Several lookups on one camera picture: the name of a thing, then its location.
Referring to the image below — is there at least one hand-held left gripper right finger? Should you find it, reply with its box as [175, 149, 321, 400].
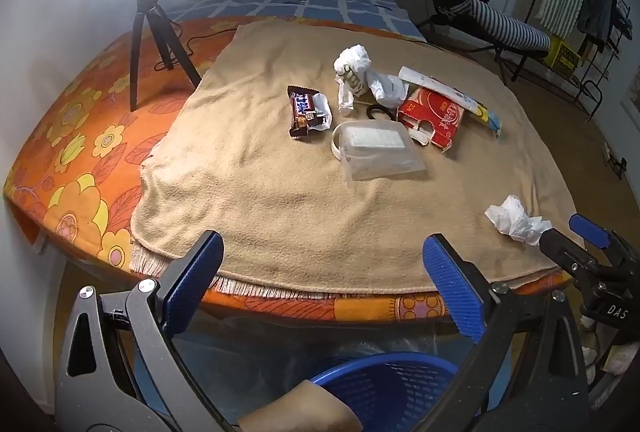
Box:
[422, 233, 591, 432]

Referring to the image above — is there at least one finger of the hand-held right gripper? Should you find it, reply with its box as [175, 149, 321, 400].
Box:
[569, 213, 640, 269]
[539, 227, 601, 283]

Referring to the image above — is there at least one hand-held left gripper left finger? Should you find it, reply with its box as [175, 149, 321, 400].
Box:
[54, 230, 236, 432]

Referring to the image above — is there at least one white tissue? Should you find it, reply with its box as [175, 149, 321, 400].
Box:
[484, 195, 553, 247]

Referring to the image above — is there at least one blue plastic basket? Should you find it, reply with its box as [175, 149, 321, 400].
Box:
[307, 352, 461, 432]

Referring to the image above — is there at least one red cardboard box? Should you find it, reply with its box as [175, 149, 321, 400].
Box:
[396, 86, 476, 153]

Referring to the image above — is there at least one small dark object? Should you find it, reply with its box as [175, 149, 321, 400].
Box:
[604, 143, 629, 181]

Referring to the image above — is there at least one beige towel blanket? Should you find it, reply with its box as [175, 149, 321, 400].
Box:
[129, 19, 586, 300]

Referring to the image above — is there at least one clear zip bag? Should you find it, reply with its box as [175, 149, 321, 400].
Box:
[331, 121, 427, 183]

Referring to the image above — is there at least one tan smooth object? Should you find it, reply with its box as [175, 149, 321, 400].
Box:
[239, 381, 363, 432]

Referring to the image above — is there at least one yellow crate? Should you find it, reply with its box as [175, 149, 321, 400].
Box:
[545, 36, 583, 75]

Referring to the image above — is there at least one orange floral mattress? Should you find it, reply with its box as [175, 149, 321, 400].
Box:
[2, 14, 576, 328]

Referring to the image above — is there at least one brown candy bar wrapper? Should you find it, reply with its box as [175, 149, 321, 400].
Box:
[286, 85, 334, 140]

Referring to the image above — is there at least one white and blue pouch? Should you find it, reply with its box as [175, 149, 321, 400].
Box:
[398, 66, 502, 137]

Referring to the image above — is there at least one crumpled white paper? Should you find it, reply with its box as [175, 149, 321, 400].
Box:
[367, 72, 411, 107]

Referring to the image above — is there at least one striped cushion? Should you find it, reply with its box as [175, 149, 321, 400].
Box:
[452, 0, 551, 60]

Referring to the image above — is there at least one hanging denim garment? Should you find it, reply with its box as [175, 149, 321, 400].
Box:
[577, 0, 633, 52]

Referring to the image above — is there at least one crumpled white plastic bag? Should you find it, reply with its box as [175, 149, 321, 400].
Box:
[333, 44, 373, 115]

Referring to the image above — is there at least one black tripod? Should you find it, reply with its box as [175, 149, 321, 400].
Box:
[127, 0, 203, 113]

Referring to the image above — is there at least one blue checked bedsheet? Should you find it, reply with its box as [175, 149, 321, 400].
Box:
[165, 0, 428, 43]

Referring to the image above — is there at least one black cable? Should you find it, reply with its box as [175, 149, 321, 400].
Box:
[150, 22, 238, 70]

